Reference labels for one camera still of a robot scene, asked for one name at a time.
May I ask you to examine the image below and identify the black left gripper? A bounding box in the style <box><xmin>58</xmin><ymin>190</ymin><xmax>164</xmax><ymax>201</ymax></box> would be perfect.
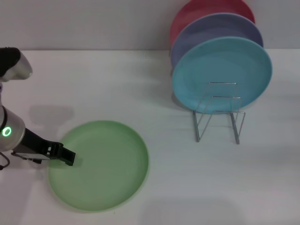
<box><xmin>22</xmin><ymin>127</ymin><xmax>76</xmax><ymax>167</ymax></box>

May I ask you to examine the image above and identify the chrome wire plate rack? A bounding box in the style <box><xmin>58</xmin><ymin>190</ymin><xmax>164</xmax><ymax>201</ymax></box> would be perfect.
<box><xmin>193</xmin><ymin>81</ymin><xmax>246</xmax><ymax>145</ymax></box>

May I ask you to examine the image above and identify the green round plate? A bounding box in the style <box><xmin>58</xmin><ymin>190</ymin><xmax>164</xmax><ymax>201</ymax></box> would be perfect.
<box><xmin>48</xmin><ymin>120</ymin><xmax>150</xmax><ymax>214</ymax></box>

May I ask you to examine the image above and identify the purple round plate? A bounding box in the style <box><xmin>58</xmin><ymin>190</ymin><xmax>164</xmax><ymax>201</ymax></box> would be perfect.
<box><xmin>170</xmin><ymin>13</ymin><xmax>264</xmax><ymax>69</ymax></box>

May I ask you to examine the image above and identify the blue round plate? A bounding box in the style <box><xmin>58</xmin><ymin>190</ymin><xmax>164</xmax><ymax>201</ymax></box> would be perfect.
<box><xmin>172</xmin><ymin>36</ymin><xmax>274</xmax><ymax>115</ymax></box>

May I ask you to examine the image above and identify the red round plate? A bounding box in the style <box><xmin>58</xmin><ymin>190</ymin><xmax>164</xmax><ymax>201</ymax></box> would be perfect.
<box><xmin>170</xmin><ymin>0</ymin><xmax>256</xmax><ymax>49</ymax></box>

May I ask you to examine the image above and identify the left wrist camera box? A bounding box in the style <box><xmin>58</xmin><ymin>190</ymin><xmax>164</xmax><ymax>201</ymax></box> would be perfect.
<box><xmin>11</xmin><ymin>151</ymin><xmax>49</xmax><ymax>165</ymax></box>

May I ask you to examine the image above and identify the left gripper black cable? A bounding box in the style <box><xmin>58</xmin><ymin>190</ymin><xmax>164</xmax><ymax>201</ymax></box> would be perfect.
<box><xmin>0</xmin><ymin>152</ymin><xmax>10</xmax><ymax>171</ymax></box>

